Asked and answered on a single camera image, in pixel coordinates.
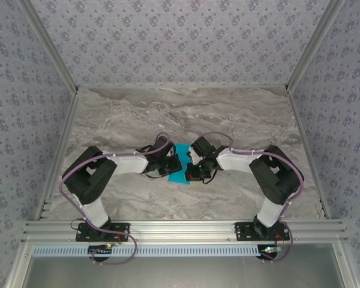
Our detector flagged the slotted cable duct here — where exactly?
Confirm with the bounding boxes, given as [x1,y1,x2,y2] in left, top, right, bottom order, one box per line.
[32,243,286,259]

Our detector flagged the blue paper sheet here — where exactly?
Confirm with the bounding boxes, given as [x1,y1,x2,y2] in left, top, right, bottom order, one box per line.
[167,143,193,185]

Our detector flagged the aluminium frame post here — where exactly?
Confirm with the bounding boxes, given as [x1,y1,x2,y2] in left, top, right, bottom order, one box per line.
[17,0,80,94]
[284,0,347,94]

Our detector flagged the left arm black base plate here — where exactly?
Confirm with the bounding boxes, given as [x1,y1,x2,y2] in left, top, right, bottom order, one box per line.
[75,222,131,242]

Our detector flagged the aluminium frame cross rail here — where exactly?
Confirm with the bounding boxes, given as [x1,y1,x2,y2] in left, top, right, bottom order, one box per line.
[20,219,349,243]

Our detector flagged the aluminium table side rail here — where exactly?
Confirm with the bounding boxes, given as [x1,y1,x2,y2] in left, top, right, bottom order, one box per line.
[34,89,79,221]
[286,86,332,220]

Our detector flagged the small circuit board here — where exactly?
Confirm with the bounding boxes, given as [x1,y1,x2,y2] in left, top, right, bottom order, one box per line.
[88,244,114,256]
[259,244,285,259]

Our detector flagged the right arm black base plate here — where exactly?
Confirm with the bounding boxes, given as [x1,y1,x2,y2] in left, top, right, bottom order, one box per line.
[233,221,290,242]

